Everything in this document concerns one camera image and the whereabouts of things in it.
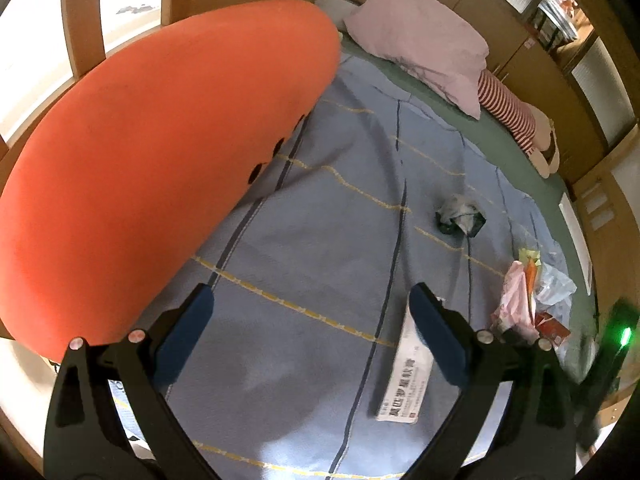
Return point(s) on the white flat board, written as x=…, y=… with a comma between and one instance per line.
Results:
x=579, y=241

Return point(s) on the dark green wrapper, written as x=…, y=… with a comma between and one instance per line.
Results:
x=460, y=215

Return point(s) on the white blue ointment box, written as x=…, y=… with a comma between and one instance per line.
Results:
x=411, y=371

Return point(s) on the pink pillow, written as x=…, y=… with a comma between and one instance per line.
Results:
x=428, y=41

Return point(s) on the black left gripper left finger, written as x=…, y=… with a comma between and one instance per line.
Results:
x=84, y=436

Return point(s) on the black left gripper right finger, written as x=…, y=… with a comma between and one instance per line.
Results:
x=513, y=418

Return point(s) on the blue striped blanket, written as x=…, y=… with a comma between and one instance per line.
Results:
x=311, y=273

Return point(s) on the clear plastic bag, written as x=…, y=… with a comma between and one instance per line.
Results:
x=552, y=286

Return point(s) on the red cigarette box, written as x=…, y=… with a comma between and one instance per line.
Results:
x=550, y=328

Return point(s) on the orange carrot plush pillow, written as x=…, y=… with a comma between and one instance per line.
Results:
x=132, y=169

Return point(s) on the pink plastic package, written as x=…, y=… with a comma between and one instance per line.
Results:
x=514, y=311

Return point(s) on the orange snack wrapper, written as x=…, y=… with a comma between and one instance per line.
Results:
x=531, y=271

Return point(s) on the striped plush doll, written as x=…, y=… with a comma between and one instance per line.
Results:
x=530, y=128

